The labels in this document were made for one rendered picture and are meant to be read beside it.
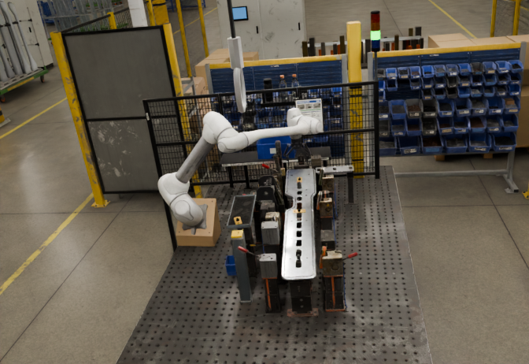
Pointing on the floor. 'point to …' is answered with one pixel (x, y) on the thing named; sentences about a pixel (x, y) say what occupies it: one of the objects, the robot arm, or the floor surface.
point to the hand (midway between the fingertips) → (297, 162)
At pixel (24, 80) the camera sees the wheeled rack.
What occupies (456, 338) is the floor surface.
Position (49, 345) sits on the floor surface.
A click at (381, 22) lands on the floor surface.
